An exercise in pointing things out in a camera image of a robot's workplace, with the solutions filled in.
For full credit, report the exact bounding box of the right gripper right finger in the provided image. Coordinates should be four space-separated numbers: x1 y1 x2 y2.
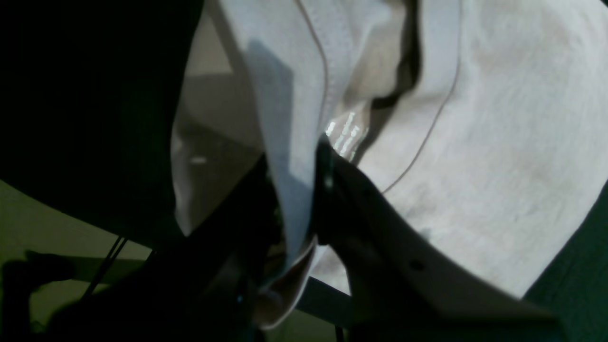
311 138 565 342

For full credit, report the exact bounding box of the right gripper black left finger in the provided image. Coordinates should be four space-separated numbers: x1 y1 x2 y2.
43 156 282 342

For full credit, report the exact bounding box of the pink T-shirt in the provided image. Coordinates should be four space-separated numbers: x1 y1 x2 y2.
171 0 607 328

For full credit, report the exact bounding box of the black table cloth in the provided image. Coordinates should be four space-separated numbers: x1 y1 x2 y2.
1 0 570 342

